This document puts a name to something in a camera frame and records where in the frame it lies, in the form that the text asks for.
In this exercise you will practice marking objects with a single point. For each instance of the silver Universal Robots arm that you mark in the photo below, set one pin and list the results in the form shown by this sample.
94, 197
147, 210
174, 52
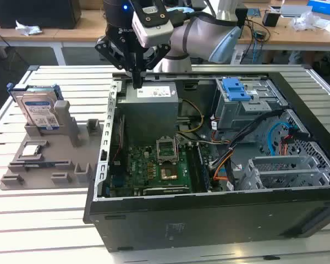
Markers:
198, 30

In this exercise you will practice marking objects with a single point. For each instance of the black computer tower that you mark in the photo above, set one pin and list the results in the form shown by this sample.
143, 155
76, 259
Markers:
44, 13

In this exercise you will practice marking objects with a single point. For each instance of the silver CPU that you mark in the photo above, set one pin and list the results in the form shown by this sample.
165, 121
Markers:
30, 150

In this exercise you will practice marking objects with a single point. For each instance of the white flat box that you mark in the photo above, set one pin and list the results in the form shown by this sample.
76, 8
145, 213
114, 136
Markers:
294, 10

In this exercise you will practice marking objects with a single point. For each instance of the small black container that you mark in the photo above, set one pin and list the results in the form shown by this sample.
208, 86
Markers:
270, 19

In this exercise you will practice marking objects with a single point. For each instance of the silver disk bay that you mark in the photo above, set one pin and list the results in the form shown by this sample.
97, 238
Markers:
277, 176

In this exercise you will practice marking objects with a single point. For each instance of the installed dark RAM stick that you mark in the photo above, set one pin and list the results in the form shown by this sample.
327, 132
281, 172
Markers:
203, 167

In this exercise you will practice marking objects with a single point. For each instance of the grey parts rack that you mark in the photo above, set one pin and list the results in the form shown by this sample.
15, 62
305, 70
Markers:
44, 176

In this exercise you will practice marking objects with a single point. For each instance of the CPU socket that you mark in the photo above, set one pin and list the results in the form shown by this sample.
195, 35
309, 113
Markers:
169, 173

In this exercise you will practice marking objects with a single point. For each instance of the clear plastic bag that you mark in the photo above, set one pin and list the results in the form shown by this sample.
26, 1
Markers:
305, 20

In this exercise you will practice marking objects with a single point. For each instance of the grey power supply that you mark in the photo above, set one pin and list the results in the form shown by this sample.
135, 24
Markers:
148, 115

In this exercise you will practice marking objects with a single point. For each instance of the grey metal drive cage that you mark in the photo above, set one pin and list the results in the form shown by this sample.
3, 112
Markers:
236, 115

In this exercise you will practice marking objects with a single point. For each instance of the green motherboard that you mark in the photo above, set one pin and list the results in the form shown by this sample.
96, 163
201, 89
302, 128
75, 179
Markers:
143, 170

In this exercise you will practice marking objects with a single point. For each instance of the crumpled white paper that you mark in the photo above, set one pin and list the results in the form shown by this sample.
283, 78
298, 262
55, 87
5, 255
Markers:
27, 28

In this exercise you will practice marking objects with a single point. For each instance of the black RAM slot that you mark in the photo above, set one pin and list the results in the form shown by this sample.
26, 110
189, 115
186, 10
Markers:
192, 167

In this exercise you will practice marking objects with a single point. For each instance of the blue cardboard box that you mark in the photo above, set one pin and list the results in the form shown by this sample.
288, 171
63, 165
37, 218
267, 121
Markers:
324, 6

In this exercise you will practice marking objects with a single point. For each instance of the hard disk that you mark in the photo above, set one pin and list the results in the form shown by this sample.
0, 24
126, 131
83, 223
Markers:
37, 110

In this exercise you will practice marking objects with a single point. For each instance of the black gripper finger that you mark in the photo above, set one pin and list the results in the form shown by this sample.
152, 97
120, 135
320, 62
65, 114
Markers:
159, 55
112, 52

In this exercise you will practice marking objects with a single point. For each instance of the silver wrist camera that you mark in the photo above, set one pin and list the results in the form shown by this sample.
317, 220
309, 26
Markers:
154, 30

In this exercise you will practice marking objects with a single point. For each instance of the black open PC case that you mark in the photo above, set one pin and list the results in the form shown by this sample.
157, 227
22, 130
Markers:
209, 225

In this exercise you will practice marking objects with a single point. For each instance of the wooden desk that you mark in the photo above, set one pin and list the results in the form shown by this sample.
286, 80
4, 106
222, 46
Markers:
79, 30

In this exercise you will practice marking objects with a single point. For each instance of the black speaker box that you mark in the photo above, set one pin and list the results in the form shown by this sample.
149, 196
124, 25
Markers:
242, 17

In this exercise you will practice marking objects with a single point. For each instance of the blue plastic drive latch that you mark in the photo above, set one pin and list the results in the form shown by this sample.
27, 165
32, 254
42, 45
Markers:
233, 90

